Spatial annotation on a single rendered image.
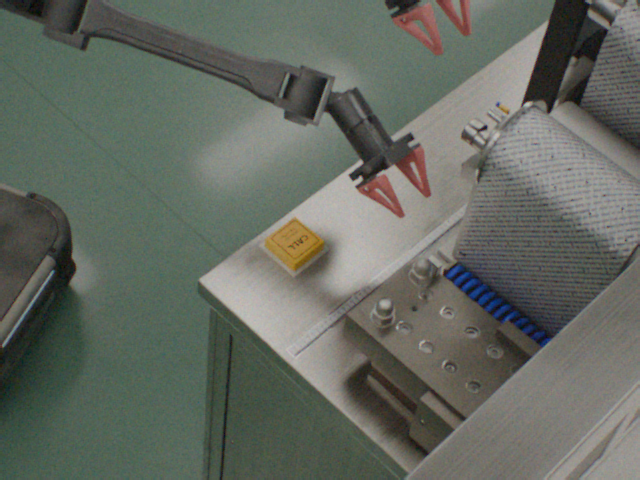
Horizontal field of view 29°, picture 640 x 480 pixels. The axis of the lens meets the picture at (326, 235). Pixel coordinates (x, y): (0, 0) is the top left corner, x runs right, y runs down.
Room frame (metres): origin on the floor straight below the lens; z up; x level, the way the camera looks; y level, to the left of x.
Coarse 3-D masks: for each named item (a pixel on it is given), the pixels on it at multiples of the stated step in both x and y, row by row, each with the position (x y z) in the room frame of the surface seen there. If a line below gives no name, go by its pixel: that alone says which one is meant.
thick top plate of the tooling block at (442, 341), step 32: (416, 256) 1.14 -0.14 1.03; (384, 288) 1.07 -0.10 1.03; (416, 288) 1.08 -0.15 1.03; (448, 288) 1.09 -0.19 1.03; (352, 320) 1.01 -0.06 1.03; (416, 320) 1.02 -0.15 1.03; (448, 320) 1.03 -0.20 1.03; (480, 320) 1.04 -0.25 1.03; (384, 352) 0.97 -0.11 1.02; (416, 352) 0.97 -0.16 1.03; (448, 352) 0.98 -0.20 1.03; (480, 352) 0.99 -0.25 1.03; (512, 352) 1.00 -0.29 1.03; (416, 384) 0.93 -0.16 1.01; (448, 384) 0.92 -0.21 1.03; (480, 384) 0.93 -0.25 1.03
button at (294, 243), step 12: (288, 228) 1.23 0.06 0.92; (300, 228) 1.24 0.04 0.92; (276, 240) 1.20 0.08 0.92; (288, 240) 1.21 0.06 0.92; (300, 240) 1.21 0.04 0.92; (312, 240) 1.22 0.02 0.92; (276, 252) 1.19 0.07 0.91; (288, 252) 1.18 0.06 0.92; (300, 252) 1.19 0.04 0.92; (312, 252) 1.19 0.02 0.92; (288, 264) 1.17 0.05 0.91; (300, 264) 1.17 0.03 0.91
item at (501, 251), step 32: (480, 192) 1.14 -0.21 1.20; (480, 224) 1.13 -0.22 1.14; (512, 224) 1.11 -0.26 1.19; (480, 256) 1.12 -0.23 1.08; (512, 256) 1.10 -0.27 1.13; (544, 256) 1.07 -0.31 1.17; (512, 288) 1.08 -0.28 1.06; (544, 288) 1.06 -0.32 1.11; (576, 288) 1.03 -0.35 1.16; (544, 320) 1.05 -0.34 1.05
